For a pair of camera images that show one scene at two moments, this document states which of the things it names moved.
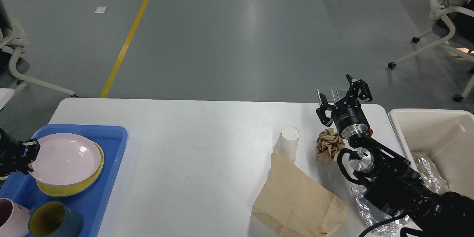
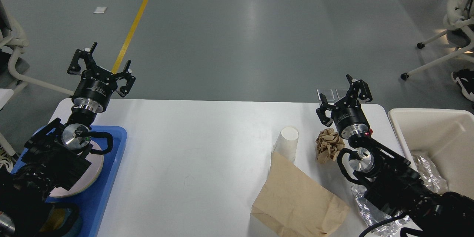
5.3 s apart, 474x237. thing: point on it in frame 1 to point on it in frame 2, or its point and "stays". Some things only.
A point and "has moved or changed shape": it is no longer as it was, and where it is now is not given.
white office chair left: [13, 66] stays
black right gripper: [347, 114] stays
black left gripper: [11, 152] to [94, 91]
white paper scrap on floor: [100, 9] stays
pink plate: [65, 159] has moved or changed shape
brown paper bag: [290, 204] stays
